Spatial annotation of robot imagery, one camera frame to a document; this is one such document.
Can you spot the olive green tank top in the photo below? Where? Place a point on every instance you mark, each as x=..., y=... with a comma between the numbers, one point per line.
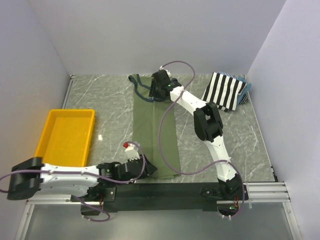
x=150, y=120

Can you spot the blue striped folded garment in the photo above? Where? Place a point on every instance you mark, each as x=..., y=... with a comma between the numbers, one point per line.
x=240, y=100

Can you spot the black base crossbar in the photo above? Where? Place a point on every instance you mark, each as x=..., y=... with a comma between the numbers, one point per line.
x=163, y=196

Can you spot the yellow plastic tray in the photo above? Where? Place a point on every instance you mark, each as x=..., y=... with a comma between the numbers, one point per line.
x=66, y=137

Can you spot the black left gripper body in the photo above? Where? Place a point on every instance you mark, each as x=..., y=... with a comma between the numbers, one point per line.
x=141, y=159

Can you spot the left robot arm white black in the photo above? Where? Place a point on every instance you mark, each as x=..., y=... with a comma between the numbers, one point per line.
x=32, y=176

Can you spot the black white striped folded top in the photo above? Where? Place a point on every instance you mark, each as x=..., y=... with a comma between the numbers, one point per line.
x=223, y=91

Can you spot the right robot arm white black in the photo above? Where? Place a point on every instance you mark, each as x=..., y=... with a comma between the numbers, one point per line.
x=208, y=127

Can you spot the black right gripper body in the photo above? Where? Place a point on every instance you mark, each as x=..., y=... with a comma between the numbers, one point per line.
x=158, y=94

